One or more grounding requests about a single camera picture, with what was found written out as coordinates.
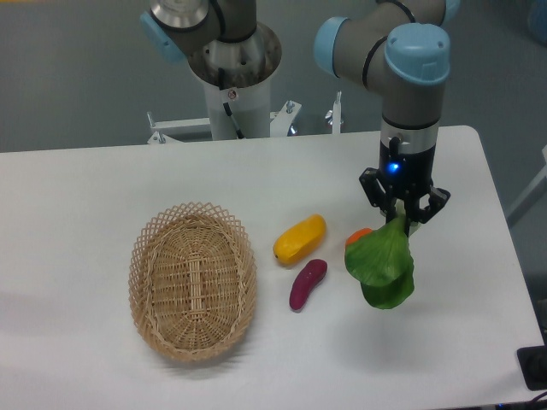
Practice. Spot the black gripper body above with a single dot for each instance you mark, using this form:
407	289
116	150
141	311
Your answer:
410	173

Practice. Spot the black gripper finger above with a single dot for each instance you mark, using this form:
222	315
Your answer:
422	207
379	196

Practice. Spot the green leafy vegetable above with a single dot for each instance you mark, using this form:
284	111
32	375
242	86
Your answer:
382	264

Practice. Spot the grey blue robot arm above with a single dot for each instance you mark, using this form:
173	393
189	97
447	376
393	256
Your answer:
400	52

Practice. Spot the orange fruit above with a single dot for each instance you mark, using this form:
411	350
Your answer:
357	235

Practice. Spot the yellow mango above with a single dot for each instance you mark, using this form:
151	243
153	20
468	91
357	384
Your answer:
300	240

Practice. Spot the purple sweet potato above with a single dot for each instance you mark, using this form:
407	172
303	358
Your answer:
305	282

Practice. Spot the black device at table edge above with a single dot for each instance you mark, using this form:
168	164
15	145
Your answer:
532	362

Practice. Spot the woven wicker basket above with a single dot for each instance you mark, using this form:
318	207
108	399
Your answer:
192	282

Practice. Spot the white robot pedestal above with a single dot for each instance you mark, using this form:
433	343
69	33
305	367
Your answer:
236	79

